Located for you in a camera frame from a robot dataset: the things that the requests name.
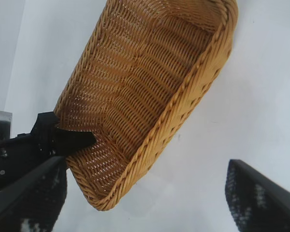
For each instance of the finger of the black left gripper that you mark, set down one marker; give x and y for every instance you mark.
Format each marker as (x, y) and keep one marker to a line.
(72, 141)
(43, 123)

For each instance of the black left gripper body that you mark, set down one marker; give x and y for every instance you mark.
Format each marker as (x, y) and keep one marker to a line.
(14, 164)

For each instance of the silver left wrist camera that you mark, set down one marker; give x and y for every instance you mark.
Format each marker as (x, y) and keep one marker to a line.
(1, 123)

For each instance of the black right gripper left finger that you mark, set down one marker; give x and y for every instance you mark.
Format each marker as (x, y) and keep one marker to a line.
(26, 207)

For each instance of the brown woven wicker basket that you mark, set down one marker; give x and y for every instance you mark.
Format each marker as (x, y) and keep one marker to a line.
(140, 84)

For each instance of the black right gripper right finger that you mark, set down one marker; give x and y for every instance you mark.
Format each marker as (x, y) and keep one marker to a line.
(268, 207)

